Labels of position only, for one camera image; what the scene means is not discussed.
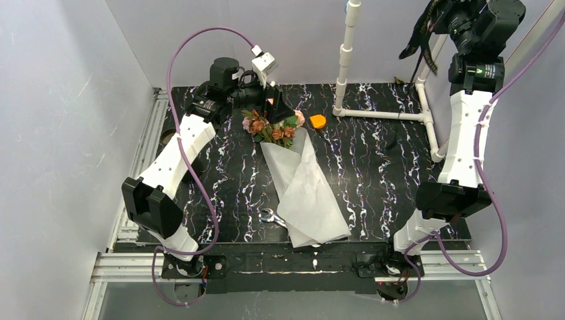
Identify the pink orange flower bunch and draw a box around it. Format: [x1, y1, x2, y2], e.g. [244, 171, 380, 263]
[241, 110, 305, 149]

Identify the black ribbon gold lettering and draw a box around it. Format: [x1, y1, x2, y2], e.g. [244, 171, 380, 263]
[398, 0, 445, 82]

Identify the white wrapping paper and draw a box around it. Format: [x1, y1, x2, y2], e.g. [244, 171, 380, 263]
[260, 128, 351, 248]

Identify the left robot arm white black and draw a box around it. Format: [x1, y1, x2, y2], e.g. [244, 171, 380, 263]
[121, 53, 294, 277]

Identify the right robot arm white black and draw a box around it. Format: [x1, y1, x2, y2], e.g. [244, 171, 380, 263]
[371, 1, 526, 275]

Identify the black cylindrical vase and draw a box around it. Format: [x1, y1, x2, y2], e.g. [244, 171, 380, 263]
[159, 129, 176, 146]

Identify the orange round object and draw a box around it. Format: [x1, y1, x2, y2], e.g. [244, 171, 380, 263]
[308, 114, 327, 129]

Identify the silver open-end wrench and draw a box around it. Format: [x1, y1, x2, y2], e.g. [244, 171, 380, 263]
[259, 208, 286, 228]

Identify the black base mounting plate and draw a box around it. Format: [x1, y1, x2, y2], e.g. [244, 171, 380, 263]
[159, 241, 424, 299]

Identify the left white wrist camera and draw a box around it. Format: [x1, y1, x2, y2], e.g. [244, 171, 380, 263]
[251, 45, 279, 89]

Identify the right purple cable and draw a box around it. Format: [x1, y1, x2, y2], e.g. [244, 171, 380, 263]
[397, 9, 565, 305]

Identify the purple cable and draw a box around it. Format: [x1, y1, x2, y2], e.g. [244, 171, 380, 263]
[151, 26, 266, 308]
[397, 9, 565, 305]

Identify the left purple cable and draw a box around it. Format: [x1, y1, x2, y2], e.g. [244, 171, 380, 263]
[151, 26, 266, 308]

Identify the white pvc pipe frame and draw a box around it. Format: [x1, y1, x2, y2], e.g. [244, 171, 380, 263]
[332, 1, 448, 163]

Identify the aluminium frame rail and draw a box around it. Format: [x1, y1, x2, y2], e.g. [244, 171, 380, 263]
[82, 88, 502, 320]

